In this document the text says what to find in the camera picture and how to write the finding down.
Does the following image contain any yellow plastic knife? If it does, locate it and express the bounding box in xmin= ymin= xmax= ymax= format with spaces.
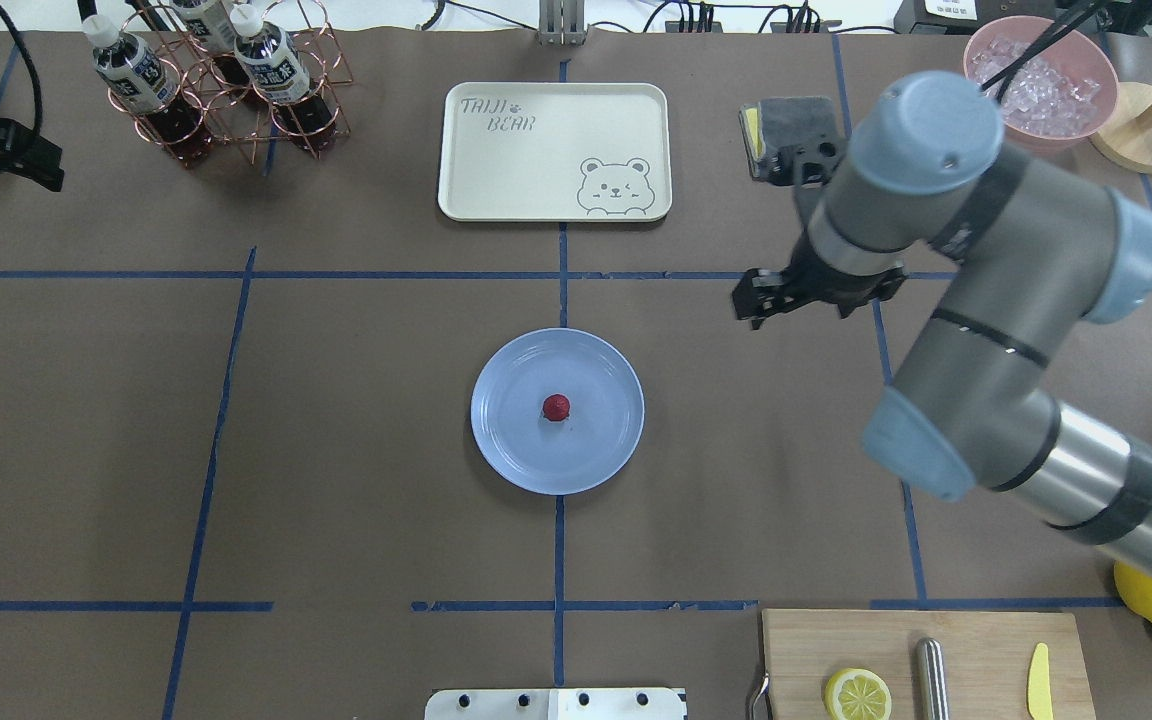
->
xmin=1026 ymin=642 xmax=1053 ymax=720

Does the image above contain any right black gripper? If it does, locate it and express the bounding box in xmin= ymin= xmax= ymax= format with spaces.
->
xmin=732 ymin=236 xmax=908 ymax=331

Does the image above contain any wooden cutting board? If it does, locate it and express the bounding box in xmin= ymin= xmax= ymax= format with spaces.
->
xmin=760 ymin=608 xmax=1099 ymax=720

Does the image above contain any cream bear tray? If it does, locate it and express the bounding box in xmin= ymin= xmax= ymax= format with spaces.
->
xmin=435 ymin=82 xmax=673 ymax=223

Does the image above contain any copper wire bottle rack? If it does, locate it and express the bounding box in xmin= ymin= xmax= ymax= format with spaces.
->
xmin=108 ymin=1 xmax=355 ymax=168

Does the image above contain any steel cylinder tool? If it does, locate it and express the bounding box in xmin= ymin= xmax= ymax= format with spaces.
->
xmin=914 ymin=637 xmax=952 ymax=719

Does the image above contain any pink bowl of ice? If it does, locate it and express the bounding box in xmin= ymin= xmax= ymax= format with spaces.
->
xmin=963 ymin=15 xmax=1119 ymax=156

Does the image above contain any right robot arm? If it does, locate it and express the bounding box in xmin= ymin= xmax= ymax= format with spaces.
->
xmin=732 ymin=70 xmax=1152 ymax=577

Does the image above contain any half lemon slice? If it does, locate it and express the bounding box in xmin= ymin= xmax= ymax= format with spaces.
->
xmin=823 ymin=667 xmax=893 ymax=719

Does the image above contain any yellow lemon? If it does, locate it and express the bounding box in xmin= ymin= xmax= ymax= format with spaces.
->
xmin=1112 ymin=560 xmax=1152 ymax=624

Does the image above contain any aluminium frame post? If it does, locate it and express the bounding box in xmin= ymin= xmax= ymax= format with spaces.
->
xmin=536 ymin=0 xmax=588 ymax=46

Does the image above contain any red strawberry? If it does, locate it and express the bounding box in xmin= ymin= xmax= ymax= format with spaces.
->
xmin=541 ymin=393 xmax=571 ymax=420

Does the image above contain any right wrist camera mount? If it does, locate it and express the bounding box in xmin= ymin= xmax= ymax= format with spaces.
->
xmin=763 ymin=136 xmax=847 ymax=187

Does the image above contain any blue plate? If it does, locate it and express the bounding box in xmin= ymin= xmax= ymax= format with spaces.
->
xmin=468 ymin=328 xmax=645 ymax=497

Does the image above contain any dark drink bottle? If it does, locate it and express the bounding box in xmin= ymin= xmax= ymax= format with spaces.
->
xmin=229 ymin=3 xmax=338 ymax=156
xmin=169 ymin=1 xmax=262 ymax=106
xmin=81 ymin=14 xmax=212 ymax=167

